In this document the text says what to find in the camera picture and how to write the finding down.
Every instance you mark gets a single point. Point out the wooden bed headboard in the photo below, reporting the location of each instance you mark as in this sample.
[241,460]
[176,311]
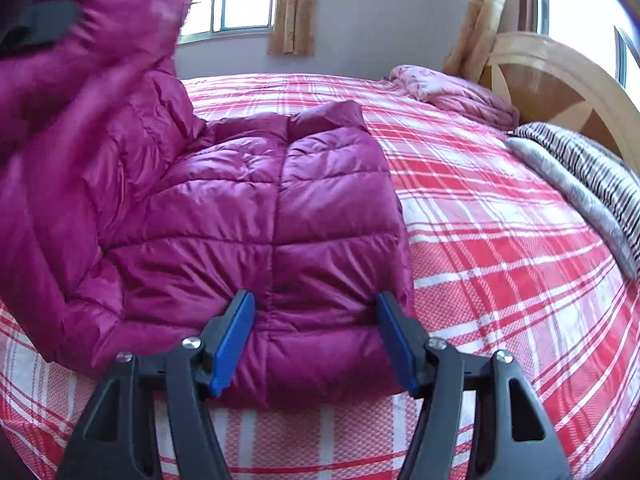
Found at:
[540,80]

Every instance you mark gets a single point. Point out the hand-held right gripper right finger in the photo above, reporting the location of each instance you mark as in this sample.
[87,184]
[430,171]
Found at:
[397,345]

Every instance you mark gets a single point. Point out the grey patterned pillow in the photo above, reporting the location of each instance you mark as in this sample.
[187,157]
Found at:
[565,182]

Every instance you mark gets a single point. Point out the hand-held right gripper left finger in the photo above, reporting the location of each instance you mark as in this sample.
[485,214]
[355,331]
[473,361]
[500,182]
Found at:
[232,345]

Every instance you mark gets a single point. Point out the beige patterned curtain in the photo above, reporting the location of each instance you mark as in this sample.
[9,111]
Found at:
[292,10]
[480,25]

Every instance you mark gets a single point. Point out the striped pillow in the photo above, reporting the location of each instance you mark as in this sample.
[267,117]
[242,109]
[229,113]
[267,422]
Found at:
[590,170]

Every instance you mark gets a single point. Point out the red plaid bed sheet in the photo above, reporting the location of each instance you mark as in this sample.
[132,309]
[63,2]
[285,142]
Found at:
[500,285]

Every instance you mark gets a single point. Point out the narrow window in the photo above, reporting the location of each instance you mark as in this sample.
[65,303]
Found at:
[575,0]

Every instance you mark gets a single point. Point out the pink floral quilt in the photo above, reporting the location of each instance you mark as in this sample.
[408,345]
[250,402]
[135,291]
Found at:
[450,92]

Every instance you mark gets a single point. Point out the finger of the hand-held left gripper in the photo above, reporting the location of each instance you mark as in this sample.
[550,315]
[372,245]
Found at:
[35,25]

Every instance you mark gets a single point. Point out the magenta quilted down jacket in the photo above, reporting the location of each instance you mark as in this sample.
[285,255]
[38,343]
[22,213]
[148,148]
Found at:
[225,210]

